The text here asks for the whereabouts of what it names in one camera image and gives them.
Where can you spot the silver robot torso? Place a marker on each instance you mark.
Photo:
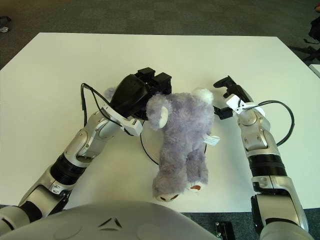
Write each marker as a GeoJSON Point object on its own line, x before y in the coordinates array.
{"type": "Point", "coordinates": [125, 220]}

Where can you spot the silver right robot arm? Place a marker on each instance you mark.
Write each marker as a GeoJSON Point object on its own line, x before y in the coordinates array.
{"type": "Point", "coordinates": [260, 140]}

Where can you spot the purple plush bunny doll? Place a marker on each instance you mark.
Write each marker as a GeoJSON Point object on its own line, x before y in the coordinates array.
{"type": "Point", "coordinates": [185, 130]}

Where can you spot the black bracket with screws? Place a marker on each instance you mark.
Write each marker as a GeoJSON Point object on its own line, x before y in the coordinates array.
{"type": "Point", "coordinates": [225, 230]}

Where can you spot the white plate with black rim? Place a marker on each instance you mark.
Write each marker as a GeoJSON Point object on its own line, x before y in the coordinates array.
{"type": "Point", "coordinates": [150, 142]}

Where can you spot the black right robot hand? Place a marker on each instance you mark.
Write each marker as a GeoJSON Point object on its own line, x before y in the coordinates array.
{"type": "Point", "coordinates": [240, 91]}

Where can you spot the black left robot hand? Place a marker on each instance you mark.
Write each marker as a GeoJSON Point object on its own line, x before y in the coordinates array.
{"type": "Point", "coordinates": [130, 95]}

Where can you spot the black office chair base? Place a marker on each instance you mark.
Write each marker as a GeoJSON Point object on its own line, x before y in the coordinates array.
{"type": "Point", "coordinates": [5, 18]}

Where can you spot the black tripod stand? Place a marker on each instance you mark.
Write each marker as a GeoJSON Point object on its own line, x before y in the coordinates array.
{"type": "Point", "coordinates": [315, 30]}

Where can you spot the white side table edge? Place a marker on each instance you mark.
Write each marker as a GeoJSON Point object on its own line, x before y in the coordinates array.
{"type": "Point", "coordinates": [317, 70]}

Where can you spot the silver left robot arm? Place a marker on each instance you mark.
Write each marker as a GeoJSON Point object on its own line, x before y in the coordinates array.
{"type": "Point", "coordinates": [87, 140]}

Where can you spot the white sneaker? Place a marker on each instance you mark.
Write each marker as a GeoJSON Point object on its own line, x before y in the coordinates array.
{"type": "Point", "coordinates": [3, 29]}

